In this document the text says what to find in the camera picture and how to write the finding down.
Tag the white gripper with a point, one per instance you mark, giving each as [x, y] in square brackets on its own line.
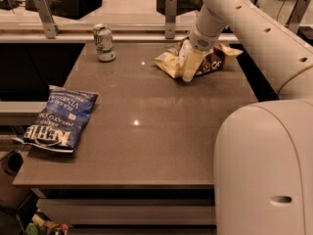
[202, 40]

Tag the brown and yellow chip bag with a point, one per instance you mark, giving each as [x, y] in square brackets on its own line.
[213, 60]

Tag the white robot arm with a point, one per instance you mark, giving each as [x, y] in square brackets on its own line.
[263, 155]

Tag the blue Kettle chip bag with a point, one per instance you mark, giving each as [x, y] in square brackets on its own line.
[58, 126]

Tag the green and white soda can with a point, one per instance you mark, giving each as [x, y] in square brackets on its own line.
[103, 41]

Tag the grey drawer cabinet under table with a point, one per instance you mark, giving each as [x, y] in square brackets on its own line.
[84, 209]

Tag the dark bin with hole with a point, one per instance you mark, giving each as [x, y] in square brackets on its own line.
[13, 199]

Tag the colourful snack packets pile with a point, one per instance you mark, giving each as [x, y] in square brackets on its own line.
[42, 225]

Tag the middle metal glass bracket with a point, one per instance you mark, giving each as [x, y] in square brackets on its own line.
[170, 18]

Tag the left metal glass bracket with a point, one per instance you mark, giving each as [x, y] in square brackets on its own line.
[50, 28]

